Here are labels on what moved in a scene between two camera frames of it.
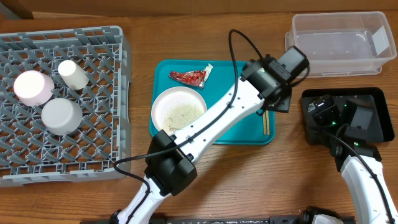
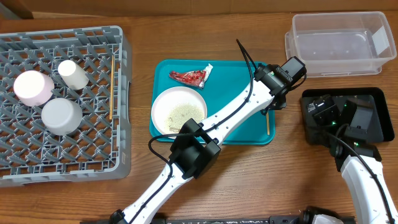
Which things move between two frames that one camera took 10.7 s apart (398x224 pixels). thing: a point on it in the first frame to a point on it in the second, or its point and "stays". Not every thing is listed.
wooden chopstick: (265, 130) to (111, 98)
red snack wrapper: (193, 78) stays
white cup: (73, 74) stays
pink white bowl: (33, 88) stays
